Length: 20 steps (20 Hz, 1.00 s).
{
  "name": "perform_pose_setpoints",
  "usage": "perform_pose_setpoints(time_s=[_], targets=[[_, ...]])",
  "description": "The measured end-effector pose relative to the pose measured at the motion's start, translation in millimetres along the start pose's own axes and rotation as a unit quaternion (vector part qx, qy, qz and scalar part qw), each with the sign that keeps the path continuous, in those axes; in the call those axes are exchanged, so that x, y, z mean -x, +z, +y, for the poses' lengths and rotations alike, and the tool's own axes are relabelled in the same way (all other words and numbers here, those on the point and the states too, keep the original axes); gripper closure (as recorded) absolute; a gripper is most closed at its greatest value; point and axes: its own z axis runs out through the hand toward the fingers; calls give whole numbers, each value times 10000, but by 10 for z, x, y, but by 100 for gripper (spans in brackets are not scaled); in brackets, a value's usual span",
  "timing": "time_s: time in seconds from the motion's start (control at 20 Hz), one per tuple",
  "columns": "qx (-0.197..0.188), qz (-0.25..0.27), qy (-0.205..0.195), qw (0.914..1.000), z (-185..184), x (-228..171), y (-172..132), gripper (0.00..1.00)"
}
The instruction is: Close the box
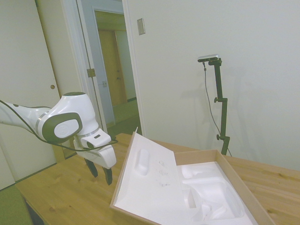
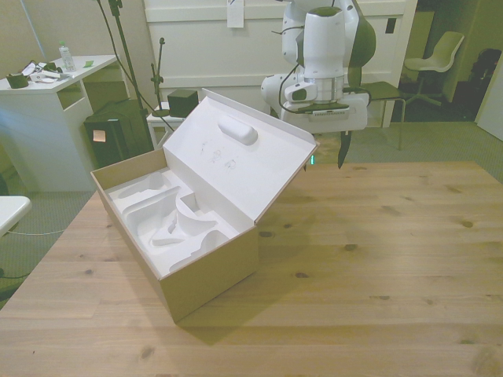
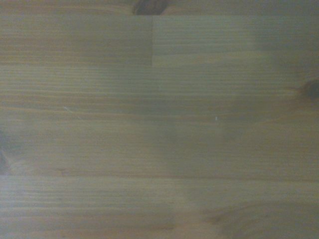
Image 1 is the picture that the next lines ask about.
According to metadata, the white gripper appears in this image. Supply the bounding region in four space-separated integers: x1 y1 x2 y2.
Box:
73 139 117 186

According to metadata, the cardboard box with foam insert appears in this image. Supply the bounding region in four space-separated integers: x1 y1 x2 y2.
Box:
109 127 276 225

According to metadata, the wooden hallway door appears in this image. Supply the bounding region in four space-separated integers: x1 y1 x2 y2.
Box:
98 30 128 106

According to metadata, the white open door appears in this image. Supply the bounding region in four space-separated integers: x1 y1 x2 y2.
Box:
62 0 109 160

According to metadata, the white closet door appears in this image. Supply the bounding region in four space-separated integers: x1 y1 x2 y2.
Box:
0 0 62 190

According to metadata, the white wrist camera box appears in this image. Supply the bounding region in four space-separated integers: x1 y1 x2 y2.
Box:
81 132 112 150

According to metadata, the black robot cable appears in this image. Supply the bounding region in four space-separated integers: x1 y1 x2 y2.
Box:
0 99 118 151

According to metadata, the camera on black stand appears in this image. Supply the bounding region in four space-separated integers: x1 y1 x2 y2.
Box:
202 61 233 157

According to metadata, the black camera stand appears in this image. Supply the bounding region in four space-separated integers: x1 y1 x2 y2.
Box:
208 58 231 156

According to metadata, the metal wall switch plate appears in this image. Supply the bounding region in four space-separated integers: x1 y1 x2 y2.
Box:
137 18 146 36

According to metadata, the silver exterior camera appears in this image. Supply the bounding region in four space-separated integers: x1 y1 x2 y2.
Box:
197 54 221 63

